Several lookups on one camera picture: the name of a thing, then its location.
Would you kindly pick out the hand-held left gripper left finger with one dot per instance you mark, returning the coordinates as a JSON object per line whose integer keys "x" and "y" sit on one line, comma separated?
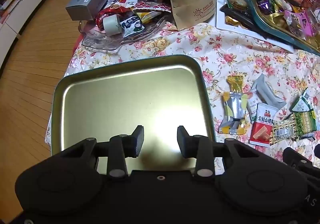
{"x": 140, "y": 136}

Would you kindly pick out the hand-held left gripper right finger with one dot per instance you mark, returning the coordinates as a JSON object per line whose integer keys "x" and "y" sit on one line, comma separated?
{"x": 181, "y": 138}

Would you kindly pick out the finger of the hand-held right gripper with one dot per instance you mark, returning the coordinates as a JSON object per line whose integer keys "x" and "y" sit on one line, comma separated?
{"x": 291, "y": 155}

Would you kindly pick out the beige patterned snack packet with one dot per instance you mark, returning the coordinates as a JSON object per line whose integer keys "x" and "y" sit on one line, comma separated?
{"x": 283, "y": 131}

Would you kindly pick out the green pea snack packet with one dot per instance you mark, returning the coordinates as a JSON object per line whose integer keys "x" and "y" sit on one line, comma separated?
{"x": 303, "y": 122}

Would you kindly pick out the red white snack packet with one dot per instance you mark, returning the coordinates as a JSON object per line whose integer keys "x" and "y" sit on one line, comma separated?
{"x": 262, "y": 126}

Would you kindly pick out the gold metal tray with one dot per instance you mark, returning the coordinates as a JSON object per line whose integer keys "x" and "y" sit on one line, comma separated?
{"x": 112, "y": 103}

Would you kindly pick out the triangular blue white snack packet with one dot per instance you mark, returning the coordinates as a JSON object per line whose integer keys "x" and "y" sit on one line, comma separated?
{"x": 302, "y": 102}

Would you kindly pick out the silver yellow snack packet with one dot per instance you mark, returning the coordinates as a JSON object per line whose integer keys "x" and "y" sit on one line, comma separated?
{"x": 233, "y": 108}

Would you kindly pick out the grey white snack packet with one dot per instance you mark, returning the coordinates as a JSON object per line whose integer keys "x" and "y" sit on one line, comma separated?
{"x": 267, "y": 93}

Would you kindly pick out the gold candy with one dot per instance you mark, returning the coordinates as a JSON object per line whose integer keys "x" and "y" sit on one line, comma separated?
{"x": 235, "y": 83}

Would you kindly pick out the clear glass plate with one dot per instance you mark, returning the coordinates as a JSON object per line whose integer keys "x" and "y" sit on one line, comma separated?
{"x": 105, "y": 41}

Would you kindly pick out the floral tablecloth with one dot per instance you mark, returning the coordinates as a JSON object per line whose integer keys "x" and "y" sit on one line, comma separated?
{"x": 225, "y": 46}

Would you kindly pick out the white packet dark fruit print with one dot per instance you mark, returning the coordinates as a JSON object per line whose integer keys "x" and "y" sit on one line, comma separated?
{"x": 131, "y": 27}

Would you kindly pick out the white tape roll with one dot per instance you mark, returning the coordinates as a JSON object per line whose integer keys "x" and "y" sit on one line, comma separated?
{"x": 111, "y": 25}

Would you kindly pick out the white tray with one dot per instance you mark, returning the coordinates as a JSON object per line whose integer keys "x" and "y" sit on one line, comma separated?
{"x": 250, "y": 36}

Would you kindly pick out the gold foil chocolate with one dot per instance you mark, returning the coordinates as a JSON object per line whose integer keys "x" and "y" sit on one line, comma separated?
{"x": 231, "y": 20}

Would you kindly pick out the giraffe print snack packet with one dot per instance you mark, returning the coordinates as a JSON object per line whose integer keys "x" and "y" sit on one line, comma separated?
{"x": 152, "y": 6}

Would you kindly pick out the pink snack packet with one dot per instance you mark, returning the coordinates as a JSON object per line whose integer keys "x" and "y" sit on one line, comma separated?
{"x": 300, "y": 22}

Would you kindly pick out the black candy insert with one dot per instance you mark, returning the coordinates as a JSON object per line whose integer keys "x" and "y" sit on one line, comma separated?
{"x": 240, "y": 16}

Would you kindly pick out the teal rimmed candy tray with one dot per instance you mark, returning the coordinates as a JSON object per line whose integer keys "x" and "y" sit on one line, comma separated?
{"x": 273, "y": 17}

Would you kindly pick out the white cabinet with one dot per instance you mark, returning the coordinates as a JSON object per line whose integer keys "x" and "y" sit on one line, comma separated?
{"x": 15, "y": 21}

